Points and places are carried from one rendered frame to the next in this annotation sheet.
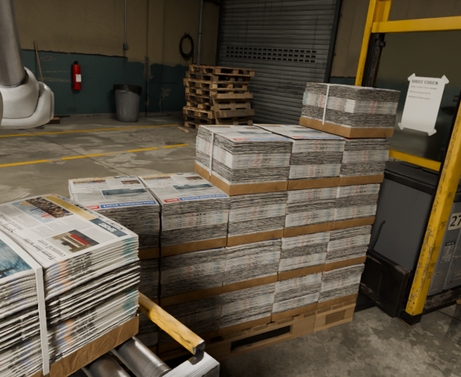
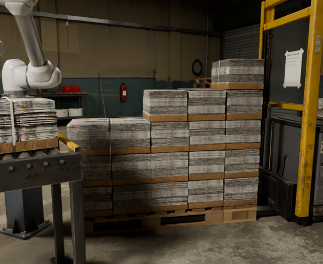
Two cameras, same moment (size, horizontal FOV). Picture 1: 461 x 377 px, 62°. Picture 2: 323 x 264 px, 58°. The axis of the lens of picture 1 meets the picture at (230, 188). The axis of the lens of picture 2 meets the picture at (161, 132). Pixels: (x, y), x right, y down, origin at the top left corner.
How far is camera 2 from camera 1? 0.93 m
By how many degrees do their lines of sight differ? 20
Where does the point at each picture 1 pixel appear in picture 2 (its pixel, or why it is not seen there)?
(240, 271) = (162, 170)
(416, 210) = not seen: hidden behind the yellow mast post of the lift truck
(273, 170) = (176, 108)
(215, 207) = (141, 128)
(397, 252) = (295, 176)
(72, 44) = (120, 72)
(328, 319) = (234, 215)
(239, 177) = (154, 111)
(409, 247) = not seen: hidden behind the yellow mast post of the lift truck
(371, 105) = (242, 69)
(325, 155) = (212, 99)
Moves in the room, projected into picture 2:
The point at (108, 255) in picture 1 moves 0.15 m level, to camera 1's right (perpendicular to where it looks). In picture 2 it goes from (40, 105) to (68, 106)
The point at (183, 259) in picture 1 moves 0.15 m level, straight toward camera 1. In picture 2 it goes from (124, 157) to (117, 162)
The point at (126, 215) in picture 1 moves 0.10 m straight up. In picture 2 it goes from (90, 129) to (90, 114)
